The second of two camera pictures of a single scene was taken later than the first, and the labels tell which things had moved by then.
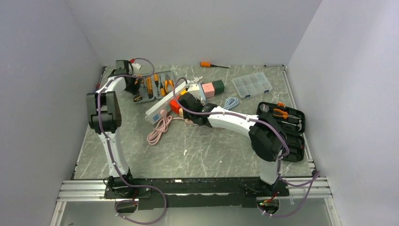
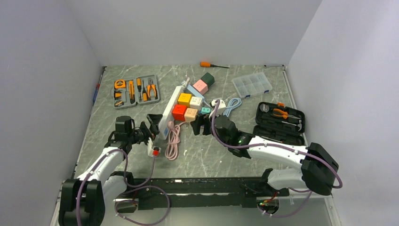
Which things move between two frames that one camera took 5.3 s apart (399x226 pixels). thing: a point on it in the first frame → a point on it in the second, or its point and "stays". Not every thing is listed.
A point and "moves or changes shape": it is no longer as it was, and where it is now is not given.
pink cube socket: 209,90 → 201,86
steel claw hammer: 299,125 stays
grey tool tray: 154,86 moves or changes shape
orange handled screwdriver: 208,64 stays
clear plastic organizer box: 252,84 stays
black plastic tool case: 292,122 stays
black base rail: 194,193 stays
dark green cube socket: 219,86 → 208,78
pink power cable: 162,126 → 173,140
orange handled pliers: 284,114 stays
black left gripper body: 132,88 → 142,134
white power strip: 153,114 moves or changes shape
